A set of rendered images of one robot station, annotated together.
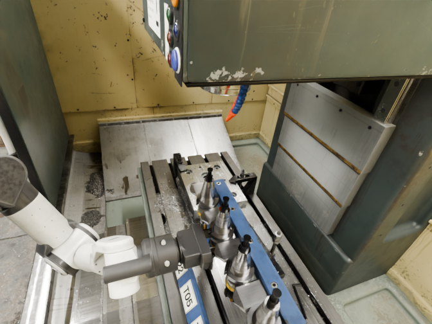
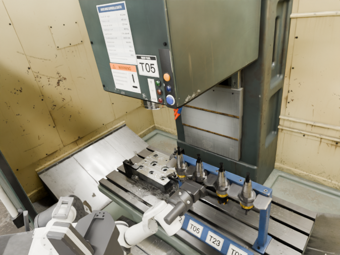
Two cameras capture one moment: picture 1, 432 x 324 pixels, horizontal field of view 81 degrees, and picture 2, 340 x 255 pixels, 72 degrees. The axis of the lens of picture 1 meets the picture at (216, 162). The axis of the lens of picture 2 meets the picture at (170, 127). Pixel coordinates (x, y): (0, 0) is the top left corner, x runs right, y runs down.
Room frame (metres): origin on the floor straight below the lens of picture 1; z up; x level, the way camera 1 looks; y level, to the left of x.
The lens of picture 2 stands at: (-0.29, 0.36, 1.92)
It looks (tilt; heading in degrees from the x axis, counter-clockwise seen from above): 29 degrees down; 339
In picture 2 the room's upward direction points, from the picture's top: 9 degrees counter-clockwise
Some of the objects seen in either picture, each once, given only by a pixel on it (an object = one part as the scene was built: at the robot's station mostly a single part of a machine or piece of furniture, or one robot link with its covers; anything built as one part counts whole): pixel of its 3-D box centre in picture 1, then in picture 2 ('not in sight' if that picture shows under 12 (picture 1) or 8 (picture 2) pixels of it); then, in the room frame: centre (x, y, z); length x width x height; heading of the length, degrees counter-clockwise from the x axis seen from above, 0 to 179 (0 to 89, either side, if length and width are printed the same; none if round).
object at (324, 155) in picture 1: (313, 154); (208, 120); (0.92, -0.41, 1.16); 0.48 x 0.05 x 0.51; 23
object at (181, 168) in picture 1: (179, 166); (131, 167); (0.97, 0.17, 0.97); 0.13 x 0.03 x 0.15; 23
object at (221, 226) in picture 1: (222, 218); (199, 167); (0.41, -0.03, 1.26); 0.04 x 0.04 x 0.07
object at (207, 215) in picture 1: (213, 215); (190, 171); (0.46, -0.01, 1.21); 0.07 x 0.05 x 0.01; 113
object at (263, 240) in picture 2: not in sight; (263, 221); (0.18, -0.19, 1.05); 0.10 x 0.05 x 0.30; 113
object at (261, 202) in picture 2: not in sight; (261, 202); (0.16, -0.14, 1.21); 0.07 x 0.05 x 0.01; 113
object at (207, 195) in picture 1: (208, 189); (180, 159); (0.52, 0.01, 1.26); 0.04 x 0.04 x 0.07
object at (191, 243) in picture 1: (181, 249); (187, 194); (0.37, 0.06, 1.18); 0.13 x 0.12 x 0.10; 24
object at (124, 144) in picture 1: (175, 158); (113, 168); (1.35, 0.27, 0.75); 0.89 x 0.67 x 0.26; 113
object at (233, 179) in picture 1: (242, 182); (176, 156); (0.90, -0.13, 0.97); 0.13 x 0.03 x 0.15; 113
